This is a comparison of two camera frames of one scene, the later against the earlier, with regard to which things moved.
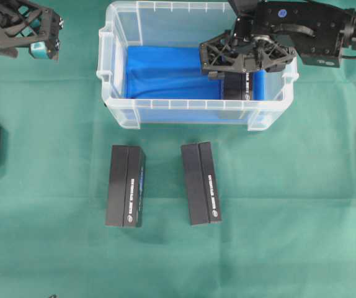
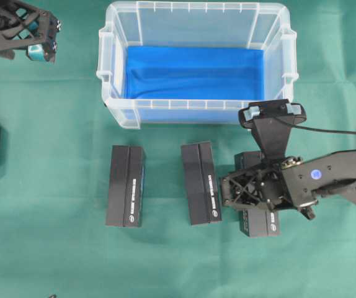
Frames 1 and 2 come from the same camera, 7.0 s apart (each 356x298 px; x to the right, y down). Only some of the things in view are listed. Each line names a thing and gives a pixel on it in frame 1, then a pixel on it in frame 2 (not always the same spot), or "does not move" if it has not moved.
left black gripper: (7, 25) does not move
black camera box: (200, 183) does not move
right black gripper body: (239, 51) -> (257, 184)
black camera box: (238, 85) -> (257, 221)
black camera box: (126, 195) does not move
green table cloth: (298, 202) does not move
